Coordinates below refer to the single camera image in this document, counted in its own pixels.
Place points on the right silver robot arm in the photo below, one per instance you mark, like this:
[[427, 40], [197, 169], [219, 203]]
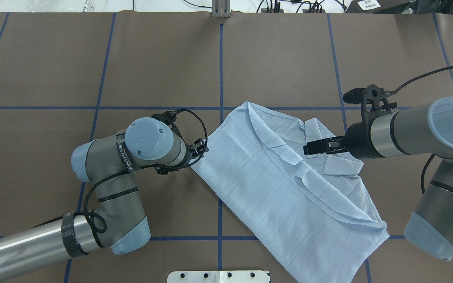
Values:
[[386, 132]]

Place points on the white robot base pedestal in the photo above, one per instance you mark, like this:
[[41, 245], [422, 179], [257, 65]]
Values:
[[220, 276]]

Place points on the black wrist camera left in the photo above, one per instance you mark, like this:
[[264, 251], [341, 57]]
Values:
[[168, 118]]

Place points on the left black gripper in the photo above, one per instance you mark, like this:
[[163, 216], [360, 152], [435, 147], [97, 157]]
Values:
[[199, 146]]

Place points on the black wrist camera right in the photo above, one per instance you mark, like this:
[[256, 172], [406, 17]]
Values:
[[373, 101]]

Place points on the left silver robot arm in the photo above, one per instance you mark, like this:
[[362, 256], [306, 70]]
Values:
[[112, 213]]

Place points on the grey aluminium frame post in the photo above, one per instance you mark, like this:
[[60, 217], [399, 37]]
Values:
[[221, 9]]

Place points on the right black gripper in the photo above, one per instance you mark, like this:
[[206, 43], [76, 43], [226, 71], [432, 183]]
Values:
[[357, 140]]

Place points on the light blue button-up shirt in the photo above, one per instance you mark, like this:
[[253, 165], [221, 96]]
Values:
[[313, 213]]

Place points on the black device with label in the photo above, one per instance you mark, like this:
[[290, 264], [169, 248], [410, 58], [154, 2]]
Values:
[[389, 6]]

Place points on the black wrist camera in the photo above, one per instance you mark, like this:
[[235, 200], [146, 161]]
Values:
[[373, 101], [168, 118]]

